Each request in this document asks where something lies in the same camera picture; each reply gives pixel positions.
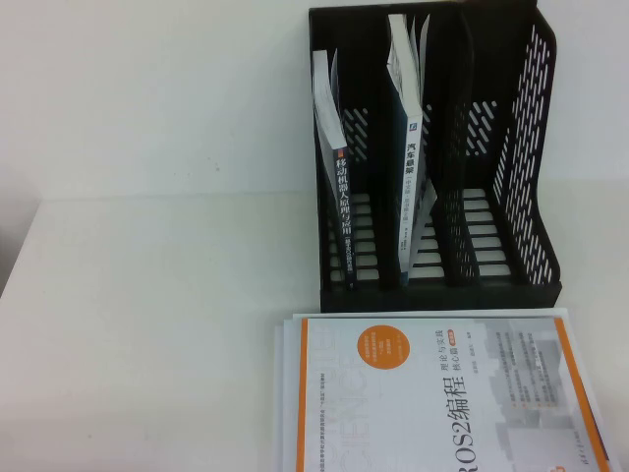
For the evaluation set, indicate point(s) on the black spine book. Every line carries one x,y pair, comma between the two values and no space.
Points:
344,196

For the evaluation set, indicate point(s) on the blue spine white book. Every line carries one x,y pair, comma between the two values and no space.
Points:
410,196

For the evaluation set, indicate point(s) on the black plastic book stand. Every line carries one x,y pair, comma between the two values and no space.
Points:
432,295

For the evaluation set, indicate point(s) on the white book with man portrait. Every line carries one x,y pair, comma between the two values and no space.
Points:
442,313

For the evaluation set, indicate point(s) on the white-edged book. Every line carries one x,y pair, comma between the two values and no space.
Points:
287,393
278,418

